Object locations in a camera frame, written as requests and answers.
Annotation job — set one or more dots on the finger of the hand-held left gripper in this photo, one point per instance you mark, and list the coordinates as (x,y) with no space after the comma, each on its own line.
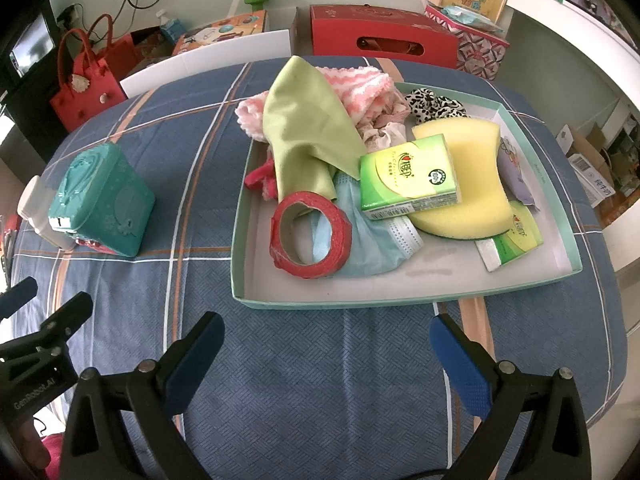
(65,317)
(20,295)

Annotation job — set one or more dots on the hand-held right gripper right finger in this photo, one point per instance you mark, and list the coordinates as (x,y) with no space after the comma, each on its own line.
(460,365)

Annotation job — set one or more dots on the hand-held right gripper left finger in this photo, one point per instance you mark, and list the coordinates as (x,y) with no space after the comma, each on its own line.
(195,365)

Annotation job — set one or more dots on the white shallow tray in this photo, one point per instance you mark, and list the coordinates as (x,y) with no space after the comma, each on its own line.
(400,275)

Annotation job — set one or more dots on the green tissue packet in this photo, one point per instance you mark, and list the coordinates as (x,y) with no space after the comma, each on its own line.
(515,240)
(405,180)

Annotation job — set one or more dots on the blue face mask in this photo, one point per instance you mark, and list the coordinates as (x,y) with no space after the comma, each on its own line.
(375,245)

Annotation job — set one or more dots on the red tape roll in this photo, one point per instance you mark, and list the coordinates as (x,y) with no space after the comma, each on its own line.
(310,269)

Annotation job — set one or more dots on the yellow sponge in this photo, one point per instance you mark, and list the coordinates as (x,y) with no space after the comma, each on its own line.
(475,185)

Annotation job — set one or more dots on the purple wet wipes packet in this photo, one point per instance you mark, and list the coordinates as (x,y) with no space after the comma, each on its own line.
(510,165)

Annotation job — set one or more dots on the pink floral scrunchie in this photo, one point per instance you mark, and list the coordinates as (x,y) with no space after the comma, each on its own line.
(385,130)

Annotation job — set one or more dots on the black white spotted scrunchie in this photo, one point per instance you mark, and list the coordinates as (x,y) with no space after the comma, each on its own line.
(435,102)

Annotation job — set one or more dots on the yellow-green cloth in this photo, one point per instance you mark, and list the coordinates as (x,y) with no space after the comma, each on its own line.
(305,125)

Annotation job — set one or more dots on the pink white striped towel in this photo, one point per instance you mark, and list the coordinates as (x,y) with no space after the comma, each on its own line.
(360,85)

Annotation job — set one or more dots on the person's left hand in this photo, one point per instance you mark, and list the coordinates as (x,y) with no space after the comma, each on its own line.
(27,447)

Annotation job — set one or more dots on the red plastic stool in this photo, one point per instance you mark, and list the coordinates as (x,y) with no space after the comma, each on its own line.
(7,240)

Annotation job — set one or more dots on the person's red garment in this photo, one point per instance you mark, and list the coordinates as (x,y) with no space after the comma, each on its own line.
(55,460)

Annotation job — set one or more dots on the white pill bottle green label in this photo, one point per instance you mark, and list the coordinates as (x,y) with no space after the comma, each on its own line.
(32,205)

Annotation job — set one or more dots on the blue plaid tablecloth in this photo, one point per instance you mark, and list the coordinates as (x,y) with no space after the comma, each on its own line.
(300,360)

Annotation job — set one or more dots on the black cabinet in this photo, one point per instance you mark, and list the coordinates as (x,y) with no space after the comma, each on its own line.
(30,115)

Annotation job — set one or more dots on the red felt handbag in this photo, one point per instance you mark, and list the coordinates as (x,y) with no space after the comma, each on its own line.
(85,95)

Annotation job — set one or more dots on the cardboard box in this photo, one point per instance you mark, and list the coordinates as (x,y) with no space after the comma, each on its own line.
(590,160)

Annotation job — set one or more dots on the black countertop appliance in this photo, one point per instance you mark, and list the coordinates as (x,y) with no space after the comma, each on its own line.
(30,45)

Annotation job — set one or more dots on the red paper bag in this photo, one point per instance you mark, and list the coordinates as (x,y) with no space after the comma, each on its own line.
(125,55)

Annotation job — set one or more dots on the plastic bottle blue label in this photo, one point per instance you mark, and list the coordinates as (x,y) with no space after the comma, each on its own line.
(172,27)

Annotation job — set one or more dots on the red white patterned box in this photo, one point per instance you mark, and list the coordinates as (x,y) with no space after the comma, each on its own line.
(475,55)

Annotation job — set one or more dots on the white storage box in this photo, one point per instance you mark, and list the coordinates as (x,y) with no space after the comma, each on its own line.
(225,47)

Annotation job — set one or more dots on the orange toy board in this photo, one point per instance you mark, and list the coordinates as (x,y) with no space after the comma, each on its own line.
(220,27)

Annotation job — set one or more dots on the light blue packet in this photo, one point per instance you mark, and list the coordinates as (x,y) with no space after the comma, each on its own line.
(470,16)

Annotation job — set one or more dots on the red gift box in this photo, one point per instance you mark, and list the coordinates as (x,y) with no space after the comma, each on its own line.
(375,25)

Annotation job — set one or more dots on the white shelf ledge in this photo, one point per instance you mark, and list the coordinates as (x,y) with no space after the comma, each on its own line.
(575,25)

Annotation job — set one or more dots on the wall socket with plugs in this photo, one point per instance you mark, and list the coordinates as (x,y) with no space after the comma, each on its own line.
(70,15)

